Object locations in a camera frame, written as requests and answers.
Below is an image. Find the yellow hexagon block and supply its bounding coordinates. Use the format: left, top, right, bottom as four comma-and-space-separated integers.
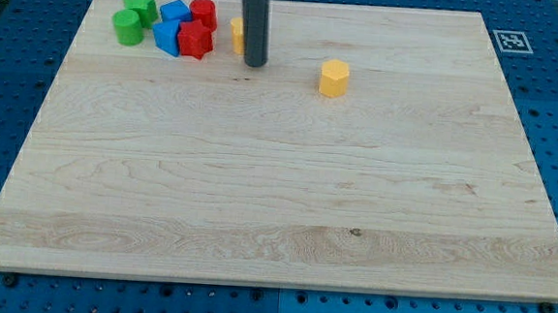
318, 59, 350, 98

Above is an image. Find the light wooden board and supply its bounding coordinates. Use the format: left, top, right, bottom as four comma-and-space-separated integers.
0, 0, 558, 302

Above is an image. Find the yellow block behind tool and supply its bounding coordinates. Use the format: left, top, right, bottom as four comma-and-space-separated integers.
230, 17, 245, 55

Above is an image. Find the red star block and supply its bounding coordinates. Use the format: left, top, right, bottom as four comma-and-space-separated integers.
176, 19, 213, 60

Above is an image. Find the red cylinder block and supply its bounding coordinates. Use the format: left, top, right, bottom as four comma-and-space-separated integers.
189, 0, 218, 32

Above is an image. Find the blue triangular block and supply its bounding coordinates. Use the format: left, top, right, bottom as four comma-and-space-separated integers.
152, 20, 180, 57

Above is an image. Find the blue cube block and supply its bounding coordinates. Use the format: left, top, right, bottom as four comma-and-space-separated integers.
160, 0, 193, 22

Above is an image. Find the green cylinder block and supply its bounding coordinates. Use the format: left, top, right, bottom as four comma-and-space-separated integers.
111, 9, 144, 47

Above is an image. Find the green star block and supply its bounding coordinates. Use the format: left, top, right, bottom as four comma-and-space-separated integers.
123, 0, 158, 29

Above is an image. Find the white fiducial marker tag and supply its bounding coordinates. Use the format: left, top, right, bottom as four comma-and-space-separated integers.
492, 29, 533, 54

